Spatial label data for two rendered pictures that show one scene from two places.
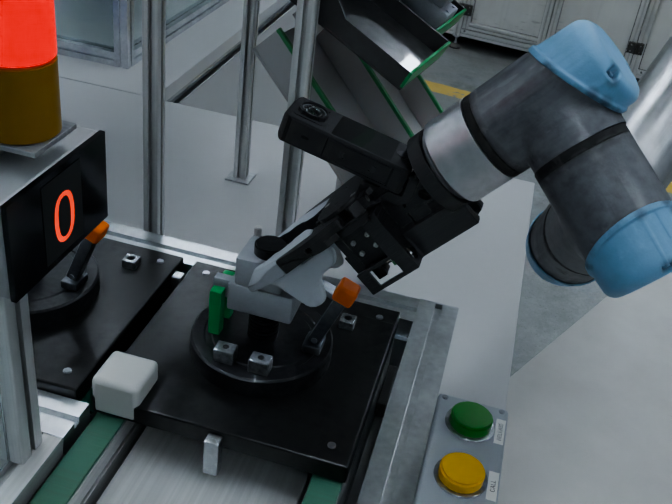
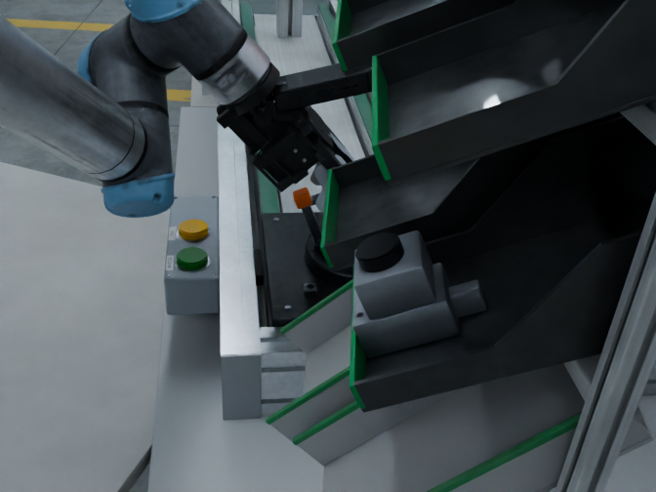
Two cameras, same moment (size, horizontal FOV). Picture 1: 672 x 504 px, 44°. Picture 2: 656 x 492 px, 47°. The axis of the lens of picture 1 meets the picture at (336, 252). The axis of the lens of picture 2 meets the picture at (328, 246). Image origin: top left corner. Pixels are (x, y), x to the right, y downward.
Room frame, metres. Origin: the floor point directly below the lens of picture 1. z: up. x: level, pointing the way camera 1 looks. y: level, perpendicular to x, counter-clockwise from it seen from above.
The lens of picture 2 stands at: (1.40, -0.25, 1.53)
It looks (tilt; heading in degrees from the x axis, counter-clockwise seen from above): 34 degrees down; 160
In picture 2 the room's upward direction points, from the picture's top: 4 degrees clockwise
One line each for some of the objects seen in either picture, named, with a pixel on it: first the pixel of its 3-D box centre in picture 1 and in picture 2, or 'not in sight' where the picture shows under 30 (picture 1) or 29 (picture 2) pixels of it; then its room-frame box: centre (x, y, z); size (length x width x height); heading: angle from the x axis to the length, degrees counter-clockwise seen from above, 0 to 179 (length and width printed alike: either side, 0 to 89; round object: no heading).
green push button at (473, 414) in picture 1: (470, 422); (191, 261); (0.59, -0.15, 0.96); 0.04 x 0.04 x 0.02
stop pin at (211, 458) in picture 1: (212, 454); not in sight; (0.52, 0.08, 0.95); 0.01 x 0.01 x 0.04; 80
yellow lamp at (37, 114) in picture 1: (17, 92); not in sight; (0.47, 0.21, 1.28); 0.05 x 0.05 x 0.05
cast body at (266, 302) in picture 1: (258, 271); not in sight; (0.64, 0.07, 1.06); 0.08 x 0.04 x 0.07; 79
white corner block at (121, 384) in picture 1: (125, 385); not in sight; (0.56, 0.17, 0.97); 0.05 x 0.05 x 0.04; 80
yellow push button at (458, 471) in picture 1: (460, 475); (193, 231); (0.52, -0.14, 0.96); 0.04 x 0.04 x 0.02
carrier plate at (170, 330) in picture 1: (260, 356); (356, 264); (0.64, 0.06, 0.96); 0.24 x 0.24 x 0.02; 80
